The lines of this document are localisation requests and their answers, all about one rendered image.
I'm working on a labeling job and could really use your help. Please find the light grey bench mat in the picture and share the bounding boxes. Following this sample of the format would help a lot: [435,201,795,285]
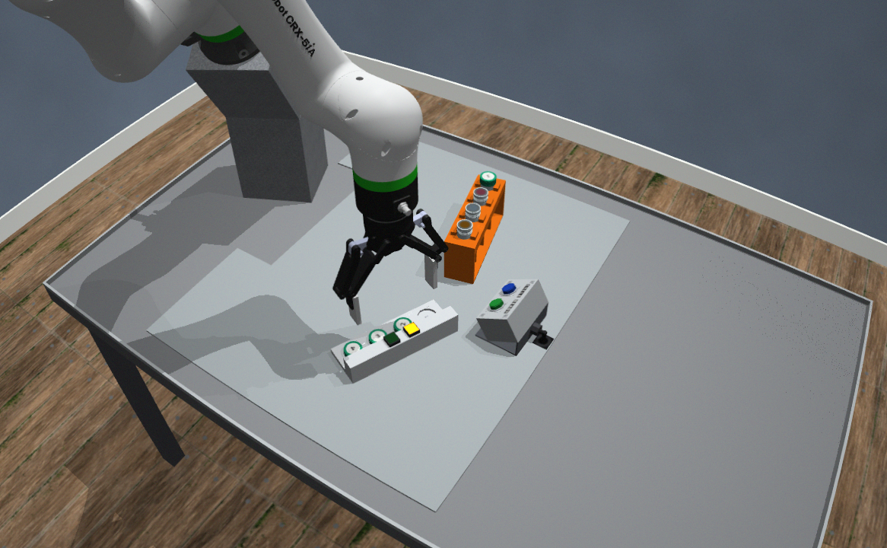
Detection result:
[147,142,630,512]

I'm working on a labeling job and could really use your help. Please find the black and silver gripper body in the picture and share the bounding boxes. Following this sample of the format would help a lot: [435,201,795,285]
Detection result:
[363,211,415,256]

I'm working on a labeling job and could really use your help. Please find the orange tube rack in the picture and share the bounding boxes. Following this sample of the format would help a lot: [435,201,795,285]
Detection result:
[444,175,506,284]

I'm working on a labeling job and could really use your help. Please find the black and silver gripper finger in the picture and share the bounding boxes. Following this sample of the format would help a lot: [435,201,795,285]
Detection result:
[397,209,448,289]
[332,237,392,325]

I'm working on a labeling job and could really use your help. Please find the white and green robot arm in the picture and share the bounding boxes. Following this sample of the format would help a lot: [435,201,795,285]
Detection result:
[9,0,423,221]

